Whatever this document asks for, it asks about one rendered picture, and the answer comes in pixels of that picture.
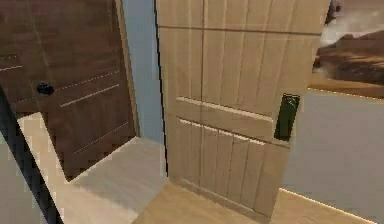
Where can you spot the light wooden plank door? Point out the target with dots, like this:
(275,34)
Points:
(226,100)

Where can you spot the dark brown wooden door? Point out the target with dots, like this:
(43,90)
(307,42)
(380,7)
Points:
(80,83)

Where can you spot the round black door knob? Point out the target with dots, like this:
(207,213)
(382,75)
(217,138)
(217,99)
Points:
(45,88)

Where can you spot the framed landscape wall picture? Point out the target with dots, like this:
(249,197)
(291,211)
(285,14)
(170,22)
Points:
(353,56)

